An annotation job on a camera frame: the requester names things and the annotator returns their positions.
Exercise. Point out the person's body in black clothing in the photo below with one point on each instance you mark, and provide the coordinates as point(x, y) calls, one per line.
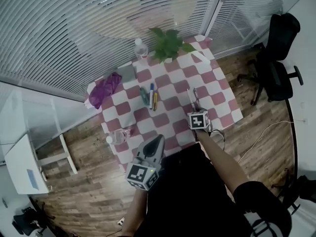
point(187, 194)

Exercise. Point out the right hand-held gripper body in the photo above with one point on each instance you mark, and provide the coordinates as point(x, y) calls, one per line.
point(197, 121)

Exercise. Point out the purple cloth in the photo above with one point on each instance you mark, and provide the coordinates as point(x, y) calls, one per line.
point(103, 90)

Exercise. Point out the blue paper sheet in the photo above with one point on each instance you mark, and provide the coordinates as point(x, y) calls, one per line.
point(32, 179)

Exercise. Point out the white side table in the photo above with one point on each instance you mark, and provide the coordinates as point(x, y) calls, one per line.
point(22, 167)

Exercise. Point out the yellow pen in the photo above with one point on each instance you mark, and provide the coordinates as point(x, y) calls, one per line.
point(155, 102)

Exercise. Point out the green potted plant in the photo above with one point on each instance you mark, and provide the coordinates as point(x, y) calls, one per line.
point(170, 44)

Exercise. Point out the person's right forearm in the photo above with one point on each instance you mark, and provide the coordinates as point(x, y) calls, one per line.
point(222, 164)

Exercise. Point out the blue white pen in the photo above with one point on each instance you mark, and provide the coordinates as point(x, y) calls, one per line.
point(151, 96)

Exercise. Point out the small black swivel chair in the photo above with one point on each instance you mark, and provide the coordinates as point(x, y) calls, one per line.
point(27, 221)

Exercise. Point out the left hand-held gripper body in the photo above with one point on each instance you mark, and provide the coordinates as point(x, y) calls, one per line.
point(138, 173)

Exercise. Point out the black office chair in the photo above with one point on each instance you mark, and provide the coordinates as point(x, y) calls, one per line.
point(279, 83)

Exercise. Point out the person's left forearm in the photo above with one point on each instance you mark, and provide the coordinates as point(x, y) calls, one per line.
point(135, 211)

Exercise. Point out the black chair with star base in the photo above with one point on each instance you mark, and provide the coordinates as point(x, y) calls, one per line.
point(306, 189)

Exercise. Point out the grey flat pad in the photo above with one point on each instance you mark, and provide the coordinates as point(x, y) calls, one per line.
point(128, 73)

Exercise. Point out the teal utility knife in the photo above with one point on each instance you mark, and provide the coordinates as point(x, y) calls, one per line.
point(143, 96)

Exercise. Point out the checkered table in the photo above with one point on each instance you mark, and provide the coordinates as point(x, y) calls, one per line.
point(172, 78)

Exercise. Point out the clear plastic water bottle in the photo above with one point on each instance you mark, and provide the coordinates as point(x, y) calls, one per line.
point(118, 136)
point(141, 50)

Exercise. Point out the white power strip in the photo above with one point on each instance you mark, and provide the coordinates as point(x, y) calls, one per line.
point(121, 221)

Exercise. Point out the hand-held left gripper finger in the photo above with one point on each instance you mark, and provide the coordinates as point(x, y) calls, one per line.
point(160, 154)
point(140, 154)

